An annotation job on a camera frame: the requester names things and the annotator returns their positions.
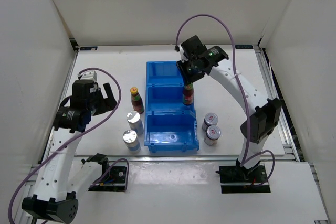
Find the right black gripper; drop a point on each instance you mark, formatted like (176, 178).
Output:
(181, 65)

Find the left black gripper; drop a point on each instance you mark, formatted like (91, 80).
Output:
(107, 104)

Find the sauce bottle yellow cap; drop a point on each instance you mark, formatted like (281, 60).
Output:
(136, 100)
(188, 94)

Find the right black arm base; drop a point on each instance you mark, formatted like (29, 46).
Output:
(233, 182)

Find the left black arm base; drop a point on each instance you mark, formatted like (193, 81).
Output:
(115, 180)

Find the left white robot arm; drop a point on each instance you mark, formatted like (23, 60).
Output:
(56, 196)

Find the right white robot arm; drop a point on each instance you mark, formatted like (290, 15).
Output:
(262, 113)

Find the silver can rear left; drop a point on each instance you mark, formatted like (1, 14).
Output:
(135, 122)

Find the silver can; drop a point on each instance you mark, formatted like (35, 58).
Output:
(131, 141)
(135, 122)

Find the blue plastic divided bin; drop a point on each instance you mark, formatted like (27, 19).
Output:
(170, 125)

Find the silver can front left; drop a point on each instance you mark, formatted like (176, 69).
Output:
(131, 141)

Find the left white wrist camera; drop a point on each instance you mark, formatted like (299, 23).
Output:
(88, 75)

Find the aluminium table frame rail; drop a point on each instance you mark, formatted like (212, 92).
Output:
(282, 129)

